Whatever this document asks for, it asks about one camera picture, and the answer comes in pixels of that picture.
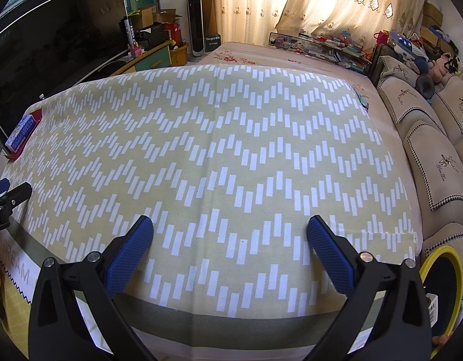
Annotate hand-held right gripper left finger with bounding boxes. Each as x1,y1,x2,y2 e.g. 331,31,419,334
28,215,157,361

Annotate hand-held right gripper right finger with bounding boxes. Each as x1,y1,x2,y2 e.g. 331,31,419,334
306,215,433,361

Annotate black bin with yellow rim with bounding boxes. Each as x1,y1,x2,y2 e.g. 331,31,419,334
419,246,463,359

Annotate blue tissue pack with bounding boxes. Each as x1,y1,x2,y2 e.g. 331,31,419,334
6,115,36,151

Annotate red tray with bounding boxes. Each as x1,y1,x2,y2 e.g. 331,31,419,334
4,109,44,160

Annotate beige sofa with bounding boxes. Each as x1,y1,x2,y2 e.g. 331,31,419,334
367,54,463,267

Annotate large black television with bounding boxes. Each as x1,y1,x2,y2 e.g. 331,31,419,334
0,0,129,140

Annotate green television cabinet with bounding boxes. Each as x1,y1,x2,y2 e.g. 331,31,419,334
100,41,172,79

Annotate black white book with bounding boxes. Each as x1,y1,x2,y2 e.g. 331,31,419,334
120,19,138,49

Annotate cluttered glass table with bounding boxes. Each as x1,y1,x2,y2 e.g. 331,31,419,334
269,30,371,72

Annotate yellow basket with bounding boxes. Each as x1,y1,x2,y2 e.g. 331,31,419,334
169,41,189,66

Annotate pile of plush toys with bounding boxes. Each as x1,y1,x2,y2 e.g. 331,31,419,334
427,53,463,87

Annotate blue star print bag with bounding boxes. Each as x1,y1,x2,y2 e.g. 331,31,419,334
390,32,424,61

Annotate red box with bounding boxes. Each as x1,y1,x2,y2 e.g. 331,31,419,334
164,23,181,44

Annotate open cardboard box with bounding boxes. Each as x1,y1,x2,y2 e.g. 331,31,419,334
152,8,183,25

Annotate white black tower fan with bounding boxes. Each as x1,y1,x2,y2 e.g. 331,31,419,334
185,0,206,63

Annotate stacked cardboard boxes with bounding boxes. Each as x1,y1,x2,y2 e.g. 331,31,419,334
420,2,454,53

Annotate cream embroidered curtain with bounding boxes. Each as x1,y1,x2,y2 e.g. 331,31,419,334
211,0,431,44

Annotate brown cardboard panel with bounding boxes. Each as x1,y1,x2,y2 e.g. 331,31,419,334
200,0,213,42

